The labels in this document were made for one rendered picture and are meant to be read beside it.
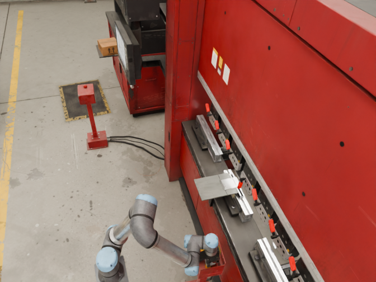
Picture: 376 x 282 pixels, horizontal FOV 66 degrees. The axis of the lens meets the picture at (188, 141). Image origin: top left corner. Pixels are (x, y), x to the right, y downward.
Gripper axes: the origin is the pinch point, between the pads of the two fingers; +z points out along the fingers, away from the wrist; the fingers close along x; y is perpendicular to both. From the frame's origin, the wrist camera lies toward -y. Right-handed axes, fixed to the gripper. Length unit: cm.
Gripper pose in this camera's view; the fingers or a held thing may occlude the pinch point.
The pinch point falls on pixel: (206, 264)
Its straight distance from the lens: 203.3
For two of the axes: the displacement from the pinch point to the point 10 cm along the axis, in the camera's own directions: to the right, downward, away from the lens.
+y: 9.8, -1.6, 1.3
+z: 0.2, 7.0, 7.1
